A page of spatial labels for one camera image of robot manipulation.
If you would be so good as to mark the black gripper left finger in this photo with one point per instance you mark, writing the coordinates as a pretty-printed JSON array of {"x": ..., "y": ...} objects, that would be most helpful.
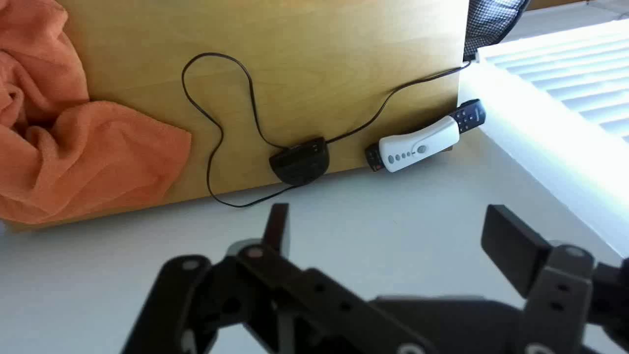
[{"x": 286, "y": 308}]

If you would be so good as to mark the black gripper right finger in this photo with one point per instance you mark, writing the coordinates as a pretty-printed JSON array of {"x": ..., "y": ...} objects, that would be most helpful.
[{"x": 565, "y": 287}]

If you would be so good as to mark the white radiator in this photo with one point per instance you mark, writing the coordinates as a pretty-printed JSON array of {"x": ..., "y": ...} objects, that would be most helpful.
[{"x": 557, "y": 104}]

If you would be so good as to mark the white remote control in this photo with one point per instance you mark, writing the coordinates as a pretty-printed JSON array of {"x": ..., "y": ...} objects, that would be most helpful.
[{"x": 404, "y": 149}]

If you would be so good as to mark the orange cloth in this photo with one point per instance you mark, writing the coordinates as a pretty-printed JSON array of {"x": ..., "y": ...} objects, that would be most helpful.
[{"x": 62, "y": 151}]

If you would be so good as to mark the black mesh chair back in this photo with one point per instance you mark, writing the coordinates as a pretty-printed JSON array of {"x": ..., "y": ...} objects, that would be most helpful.
[{"x": 491, "y": 21}]

